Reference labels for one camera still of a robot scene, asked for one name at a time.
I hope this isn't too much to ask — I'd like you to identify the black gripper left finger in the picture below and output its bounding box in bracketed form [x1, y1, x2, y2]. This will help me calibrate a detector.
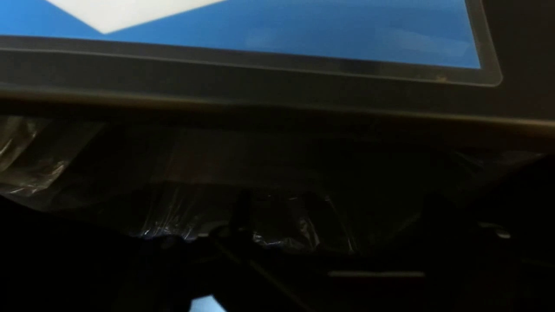
[113, 192, 272, 312]

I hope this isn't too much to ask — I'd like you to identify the black bin liner bag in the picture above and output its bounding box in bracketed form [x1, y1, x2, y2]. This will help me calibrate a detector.
[0, 117, 539, 256]

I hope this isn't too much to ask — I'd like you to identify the right black bin door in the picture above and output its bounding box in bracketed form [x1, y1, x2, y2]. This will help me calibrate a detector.
[0, 0, 555, 150]

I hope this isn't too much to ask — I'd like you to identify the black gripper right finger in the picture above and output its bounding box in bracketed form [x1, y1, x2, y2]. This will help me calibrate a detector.
[422, 198, 515, 312]

